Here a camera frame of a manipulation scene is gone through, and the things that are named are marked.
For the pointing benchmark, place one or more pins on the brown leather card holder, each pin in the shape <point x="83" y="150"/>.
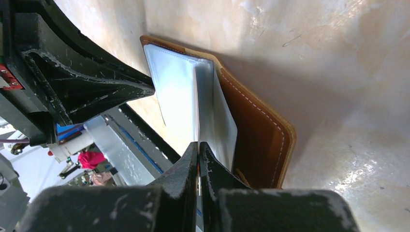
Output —
<point x="247" y="136"/>

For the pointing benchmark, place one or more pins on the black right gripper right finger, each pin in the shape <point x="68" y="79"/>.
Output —
<point x="229" y="205"/>

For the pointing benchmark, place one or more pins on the gold VIP card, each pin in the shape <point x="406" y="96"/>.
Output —
<point x="195" y="108"/>

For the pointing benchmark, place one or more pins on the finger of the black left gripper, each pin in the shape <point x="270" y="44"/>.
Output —
<point x="80" y="88"/>
<point x="83" y="48"/>

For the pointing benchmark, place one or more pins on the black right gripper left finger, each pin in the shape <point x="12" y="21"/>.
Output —
<point x="167" y="204"/>

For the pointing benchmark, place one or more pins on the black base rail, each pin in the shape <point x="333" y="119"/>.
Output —
<point x="138" y="153"/>

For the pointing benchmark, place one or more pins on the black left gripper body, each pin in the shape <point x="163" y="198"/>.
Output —
<point x="22" y="101"/>

